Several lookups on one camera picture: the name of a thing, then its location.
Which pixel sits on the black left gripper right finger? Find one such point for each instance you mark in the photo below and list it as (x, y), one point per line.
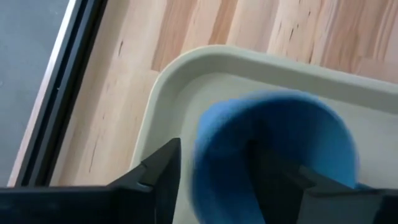
(335, 205)

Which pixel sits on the blue cup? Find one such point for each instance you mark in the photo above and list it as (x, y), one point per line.
(280, 118)

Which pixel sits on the beige plastic tray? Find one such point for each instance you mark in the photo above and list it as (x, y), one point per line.
(248, 71)

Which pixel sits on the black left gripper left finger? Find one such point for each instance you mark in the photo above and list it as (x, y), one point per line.
(164, 174)

